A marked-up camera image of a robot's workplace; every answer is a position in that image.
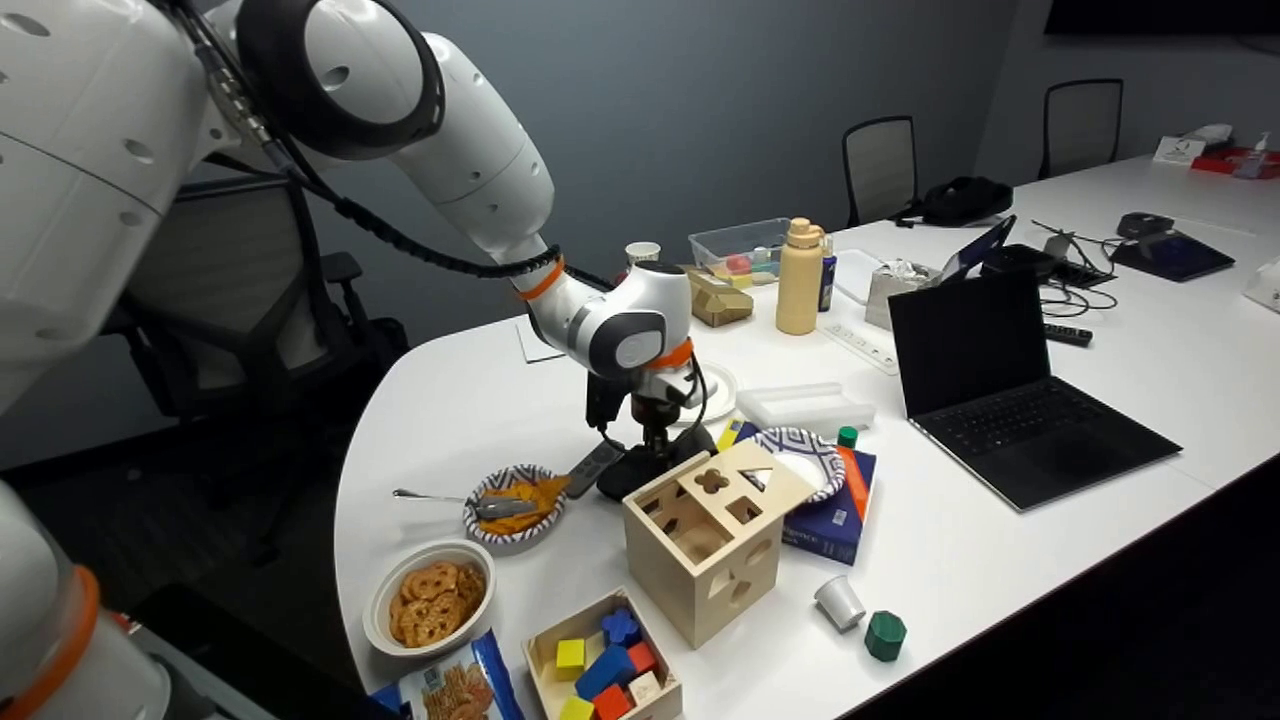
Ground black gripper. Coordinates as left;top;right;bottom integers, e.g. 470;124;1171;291
615;361;711;470

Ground black towel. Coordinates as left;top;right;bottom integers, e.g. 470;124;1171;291
593;421;721;509

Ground wooden shape sorter box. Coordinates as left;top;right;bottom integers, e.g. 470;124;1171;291
620;437;818;651

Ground clear plastic box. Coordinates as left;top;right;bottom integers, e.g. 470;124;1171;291
737;376;875;437

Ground blue patterned paper plate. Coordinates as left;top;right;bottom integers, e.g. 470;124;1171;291
743;425;851;504

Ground blue striped bowl of chips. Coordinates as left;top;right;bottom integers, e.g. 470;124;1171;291
460;459;572;552

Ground white flat board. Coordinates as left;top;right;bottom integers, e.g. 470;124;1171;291
511;315;572;368

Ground blue wooden cube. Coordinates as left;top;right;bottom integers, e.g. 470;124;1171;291
596;607;644;651

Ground tan squeeze bottle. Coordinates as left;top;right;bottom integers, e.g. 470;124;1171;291
773;216;832;338

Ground clear plastic container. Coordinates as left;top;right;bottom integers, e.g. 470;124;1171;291
690;212;794;287

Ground metal spoon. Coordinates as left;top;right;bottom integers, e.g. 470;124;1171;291
391;482;537;522

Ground long blue wooden block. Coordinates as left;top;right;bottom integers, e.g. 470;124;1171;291
572;645;639;698

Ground small white cup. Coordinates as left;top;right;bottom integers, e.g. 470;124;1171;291
811;571;874;637

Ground orange red wooden cube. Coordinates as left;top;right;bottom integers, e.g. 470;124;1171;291
593;678;639;720

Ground wooden tray of blocks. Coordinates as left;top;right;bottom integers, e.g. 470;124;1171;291
525;586;690;720

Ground white square holder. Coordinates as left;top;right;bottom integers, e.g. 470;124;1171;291
861;254;937;333

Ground white bowl of pretzels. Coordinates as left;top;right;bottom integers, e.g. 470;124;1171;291
359;534;499;663

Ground green cylinder block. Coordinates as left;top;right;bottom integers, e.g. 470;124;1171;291
861;607;912;666

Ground blue snack packet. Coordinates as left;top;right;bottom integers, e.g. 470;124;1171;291
372;626;534;720

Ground black laptop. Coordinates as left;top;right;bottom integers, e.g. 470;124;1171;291
886;262;1190;517

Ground black mesh office chair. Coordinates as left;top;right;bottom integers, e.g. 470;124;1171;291
1038;74;1127;179
839;113;924;226
116;170;412;451

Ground blue tablet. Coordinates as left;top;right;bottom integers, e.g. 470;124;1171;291
933;212;1019;287

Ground black bag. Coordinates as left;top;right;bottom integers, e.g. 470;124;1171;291
916;170;1017;233

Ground small black remote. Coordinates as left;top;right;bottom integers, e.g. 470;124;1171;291
1039;315;1098;353

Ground black round device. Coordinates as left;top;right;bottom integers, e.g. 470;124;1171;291
1116;207;1180;247

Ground black flat case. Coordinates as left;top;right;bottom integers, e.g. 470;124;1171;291
1109;226;1242;287

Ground small white box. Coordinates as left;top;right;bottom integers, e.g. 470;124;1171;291
1153;119;1236;170

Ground white tissue box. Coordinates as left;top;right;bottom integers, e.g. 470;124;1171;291
1245;254;1280;315

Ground red flat item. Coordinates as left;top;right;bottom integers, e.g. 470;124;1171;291
1190;130;1280;185

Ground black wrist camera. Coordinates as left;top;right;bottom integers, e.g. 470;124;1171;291
585;371;632;432

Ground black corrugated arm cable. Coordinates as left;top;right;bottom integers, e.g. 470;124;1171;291
156;0;564;285

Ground tangle of black cables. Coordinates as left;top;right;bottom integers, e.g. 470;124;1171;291
1024;216;1124;320

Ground black wall television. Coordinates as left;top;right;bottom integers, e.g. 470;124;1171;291
1044;0;1280;40

